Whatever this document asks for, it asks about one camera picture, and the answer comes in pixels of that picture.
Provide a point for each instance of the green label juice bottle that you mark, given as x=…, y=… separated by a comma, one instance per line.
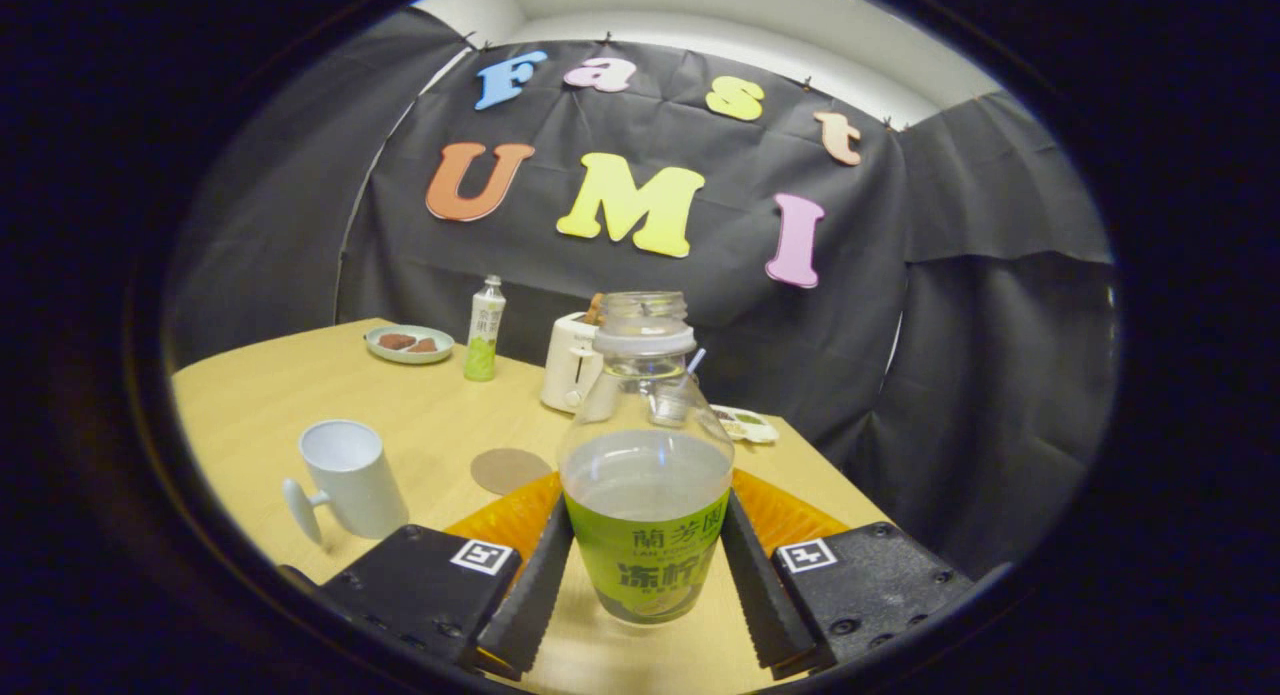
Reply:
x=645, y=555

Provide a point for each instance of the black backdrop cloth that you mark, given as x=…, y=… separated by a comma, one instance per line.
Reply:
x=620, y=125

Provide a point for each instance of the wooden table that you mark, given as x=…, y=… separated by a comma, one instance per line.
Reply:
x=420, y=415

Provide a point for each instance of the brown food piece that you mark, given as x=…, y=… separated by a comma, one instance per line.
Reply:
x=424, y=346
x=396, y=341

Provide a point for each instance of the cream toaster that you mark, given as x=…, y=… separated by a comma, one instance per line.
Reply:
x=570, y=370

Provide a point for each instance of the white cup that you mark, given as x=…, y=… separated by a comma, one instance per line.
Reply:
x=355, y=485

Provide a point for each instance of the small pale green plate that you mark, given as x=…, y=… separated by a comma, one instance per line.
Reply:
x=410, y=357

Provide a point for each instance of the white food tray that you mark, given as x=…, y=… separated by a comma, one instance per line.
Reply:
x=748, y=427

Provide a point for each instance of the slim bottle with green drink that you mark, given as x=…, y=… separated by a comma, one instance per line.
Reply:
x=483, y=345

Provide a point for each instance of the metal mesh holder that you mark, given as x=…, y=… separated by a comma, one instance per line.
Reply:
x=668, y=403

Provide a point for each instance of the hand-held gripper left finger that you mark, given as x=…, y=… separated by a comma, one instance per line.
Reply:
x=535, y=595

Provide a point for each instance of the round brown coaster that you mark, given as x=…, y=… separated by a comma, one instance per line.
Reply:
x=510, y=471

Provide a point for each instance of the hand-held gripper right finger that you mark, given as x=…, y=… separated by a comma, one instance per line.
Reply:
x=755, y=595

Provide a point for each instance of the brown toast slice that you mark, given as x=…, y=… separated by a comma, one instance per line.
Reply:
x=596, y=310

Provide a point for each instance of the pale straw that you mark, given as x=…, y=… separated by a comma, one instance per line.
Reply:
x=696, y=360

